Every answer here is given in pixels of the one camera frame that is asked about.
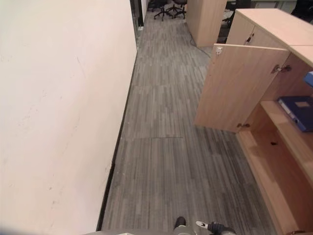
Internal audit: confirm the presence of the grey floor cable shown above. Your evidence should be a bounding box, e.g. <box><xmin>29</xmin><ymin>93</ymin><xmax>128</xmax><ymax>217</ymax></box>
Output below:
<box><xmin>189</xmin><ymin>36</ymin><xmax>211</xmax><ymax>59</ymax></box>

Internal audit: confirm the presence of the black office chair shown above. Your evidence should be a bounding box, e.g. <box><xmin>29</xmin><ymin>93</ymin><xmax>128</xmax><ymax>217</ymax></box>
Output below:
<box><xmin>166</xmin><ymin>0</ymin><xmax>188</xmax><ymax>20</ymax></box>
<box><xmin>146</xmin><ymin>0</ymin><xmax>172</xmax><ymax>22</ymax></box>

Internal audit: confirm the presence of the robot silver leg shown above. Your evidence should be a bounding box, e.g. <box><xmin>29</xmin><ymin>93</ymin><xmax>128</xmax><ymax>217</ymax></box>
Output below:
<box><xmin>173</xmin><ymin>225</ymin><xmax>194</xmax><ymax>235</ymax></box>

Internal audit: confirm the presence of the dark office chair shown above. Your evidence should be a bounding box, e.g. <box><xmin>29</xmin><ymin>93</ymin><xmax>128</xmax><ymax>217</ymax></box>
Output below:
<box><xmin>217</xmin><ymin>9</ymin><xmax>236</xmax><ymax>44</ymax></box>

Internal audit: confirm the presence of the open wooden office cabinet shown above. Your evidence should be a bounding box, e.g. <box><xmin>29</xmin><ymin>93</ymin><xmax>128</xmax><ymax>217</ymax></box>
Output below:
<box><xmin>236</xmin><ymin>45</ymin><xmax>313</xmax><ymax>235</ymax></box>

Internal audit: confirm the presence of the light blue folder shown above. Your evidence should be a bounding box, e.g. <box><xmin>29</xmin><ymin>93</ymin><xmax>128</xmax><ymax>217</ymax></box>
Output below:
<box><xmin>303</xmin><ymin>71</ymin><xmax>313</xmax><ymax>88</ymax></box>

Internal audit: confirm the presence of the tall wooden cabinet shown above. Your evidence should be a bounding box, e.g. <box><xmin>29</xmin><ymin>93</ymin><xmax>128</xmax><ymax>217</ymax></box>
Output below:
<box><xmin>186</xmin><ymin>0</ymin><xmax>228</xmax><ymax>48</ymax></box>

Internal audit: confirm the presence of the wooden cabinet shelf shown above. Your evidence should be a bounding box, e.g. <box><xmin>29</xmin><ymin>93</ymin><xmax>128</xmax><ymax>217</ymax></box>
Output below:
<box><xmin>260</xmin><ymin>100</ymin><xmax>313</xmax><ymax>175</ymax></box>

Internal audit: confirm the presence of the dark blue box folder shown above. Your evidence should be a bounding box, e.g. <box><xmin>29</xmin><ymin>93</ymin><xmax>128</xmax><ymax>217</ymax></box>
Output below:
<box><xmin>277</xmin><ymin>95</ymin><xmax>313</xmax><ymax>133</ymax></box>

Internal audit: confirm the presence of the open wooden cabinet door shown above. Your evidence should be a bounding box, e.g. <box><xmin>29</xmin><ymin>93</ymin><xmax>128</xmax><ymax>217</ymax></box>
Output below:
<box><xmin>194</xmin><ymin>43</ymin><xmax>291</xmax><ymax>133</ymax></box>

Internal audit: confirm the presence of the robot dark foot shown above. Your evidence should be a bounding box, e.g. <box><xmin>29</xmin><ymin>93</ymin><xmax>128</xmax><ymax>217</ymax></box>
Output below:
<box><xmin>174</xmin><ymin>216</ymin><xmax>187</xmax><ymax>231</ymax></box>

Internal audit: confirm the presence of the closed wooden office cabinet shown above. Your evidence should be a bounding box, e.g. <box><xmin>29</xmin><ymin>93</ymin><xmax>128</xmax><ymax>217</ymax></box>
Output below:
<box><xmin>225</xmin><ymin>8</ymin><xmax>313</xmax><ymax>50</ymax></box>

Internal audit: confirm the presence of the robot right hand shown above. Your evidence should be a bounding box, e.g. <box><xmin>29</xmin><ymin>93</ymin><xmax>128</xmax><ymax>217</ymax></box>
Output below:
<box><xmin>195</xmin><ymin>220</ymin><xmax>224</xmax><ymax>234</ymax></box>

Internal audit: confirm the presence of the silver cabinet door hinge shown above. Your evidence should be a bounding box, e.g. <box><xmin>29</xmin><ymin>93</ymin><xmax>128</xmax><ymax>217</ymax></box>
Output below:
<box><xmin>271</xmin><ymin>64</ymin><xmax>292</xmax><ymax>74</ymax></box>

